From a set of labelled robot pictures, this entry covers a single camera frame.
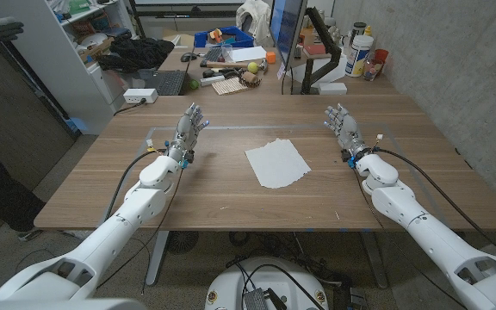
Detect brown cork roll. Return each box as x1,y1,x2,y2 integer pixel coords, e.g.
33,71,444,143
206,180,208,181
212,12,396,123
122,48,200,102
241,71,263,89

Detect white box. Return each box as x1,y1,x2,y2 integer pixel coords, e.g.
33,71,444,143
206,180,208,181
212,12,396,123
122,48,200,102
318,81,348,96

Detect wooden slat mat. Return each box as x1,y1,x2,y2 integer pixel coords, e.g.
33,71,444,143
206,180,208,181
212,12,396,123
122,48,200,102
211,76,249,96

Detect white cloth on chair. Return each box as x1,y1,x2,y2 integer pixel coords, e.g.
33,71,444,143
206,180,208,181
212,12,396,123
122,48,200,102
235,0,273,42

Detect white power strip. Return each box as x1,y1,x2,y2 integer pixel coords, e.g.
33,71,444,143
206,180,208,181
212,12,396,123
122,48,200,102
122,88,159,105

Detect white wipes canister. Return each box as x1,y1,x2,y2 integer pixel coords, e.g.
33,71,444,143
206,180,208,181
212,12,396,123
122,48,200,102
344,34,375,78

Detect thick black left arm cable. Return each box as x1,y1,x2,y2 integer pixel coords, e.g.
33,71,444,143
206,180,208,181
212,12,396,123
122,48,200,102
103,148,168,223

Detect black laptop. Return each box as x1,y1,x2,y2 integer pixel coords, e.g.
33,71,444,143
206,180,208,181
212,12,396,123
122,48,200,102
138,45,197,96

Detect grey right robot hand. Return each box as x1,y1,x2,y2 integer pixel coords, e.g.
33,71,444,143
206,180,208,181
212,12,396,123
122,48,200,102
323,102,372,163

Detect white shelf unit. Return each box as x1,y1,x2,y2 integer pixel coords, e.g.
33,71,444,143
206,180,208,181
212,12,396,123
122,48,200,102
0,0,140,134

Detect wooden handle hammer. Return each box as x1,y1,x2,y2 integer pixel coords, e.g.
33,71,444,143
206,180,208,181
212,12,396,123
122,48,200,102
199,59,269,72

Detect white paper towel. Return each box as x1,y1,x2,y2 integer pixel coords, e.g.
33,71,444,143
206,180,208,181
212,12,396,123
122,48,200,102
244,138,312,189

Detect red book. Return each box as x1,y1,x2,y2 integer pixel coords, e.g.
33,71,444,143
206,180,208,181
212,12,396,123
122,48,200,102
302,42,327,57

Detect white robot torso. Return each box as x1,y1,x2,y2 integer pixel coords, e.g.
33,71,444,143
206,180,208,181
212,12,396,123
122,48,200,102
204,257,330,310

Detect black cloth bundle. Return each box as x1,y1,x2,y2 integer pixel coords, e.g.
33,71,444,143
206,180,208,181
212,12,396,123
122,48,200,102
96,36,176,73

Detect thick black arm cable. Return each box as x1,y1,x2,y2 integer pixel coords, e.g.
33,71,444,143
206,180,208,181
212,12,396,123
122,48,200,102
103,148,168,223
372,146,496,264

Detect computer monitor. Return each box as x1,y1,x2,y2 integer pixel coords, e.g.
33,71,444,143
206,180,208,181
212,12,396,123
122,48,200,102
269,0,308,72

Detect whiteboard with black frame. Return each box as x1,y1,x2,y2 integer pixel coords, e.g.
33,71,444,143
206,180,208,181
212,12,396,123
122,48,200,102
127,0,249,40

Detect clear plastic cup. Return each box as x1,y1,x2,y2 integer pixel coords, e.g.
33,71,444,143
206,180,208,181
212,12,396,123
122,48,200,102
220,42,234,64

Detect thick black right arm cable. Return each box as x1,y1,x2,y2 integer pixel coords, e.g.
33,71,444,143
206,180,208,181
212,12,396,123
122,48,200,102
372,146,496,264

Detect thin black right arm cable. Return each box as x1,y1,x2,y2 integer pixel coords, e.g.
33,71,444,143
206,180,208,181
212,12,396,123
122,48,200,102
350,167,468,310

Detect grey table leg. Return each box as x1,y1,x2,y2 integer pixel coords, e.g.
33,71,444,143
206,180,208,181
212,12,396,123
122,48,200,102
145,231,171,286
359,232,389,289

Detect blue plastic bin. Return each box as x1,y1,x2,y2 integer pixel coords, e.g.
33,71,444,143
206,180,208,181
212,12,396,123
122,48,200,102
194,25,256,48

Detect white paper sheet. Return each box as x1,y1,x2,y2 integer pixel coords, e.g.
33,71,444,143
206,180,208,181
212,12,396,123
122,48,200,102
229,45,268,63

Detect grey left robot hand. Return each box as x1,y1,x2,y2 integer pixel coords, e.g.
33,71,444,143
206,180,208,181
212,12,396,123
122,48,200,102
166,102,211,164

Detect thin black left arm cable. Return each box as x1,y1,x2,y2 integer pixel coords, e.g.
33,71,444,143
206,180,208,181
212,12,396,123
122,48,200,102
96,167,184,294

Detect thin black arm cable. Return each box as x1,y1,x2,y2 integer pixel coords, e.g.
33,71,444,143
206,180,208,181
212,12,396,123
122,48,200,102
96,167,184,294
350,167,468,310

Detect black keyboard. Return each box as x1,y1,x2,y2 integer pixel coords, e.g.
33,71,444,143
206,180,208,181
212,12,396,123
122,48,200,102
202,46,226,65

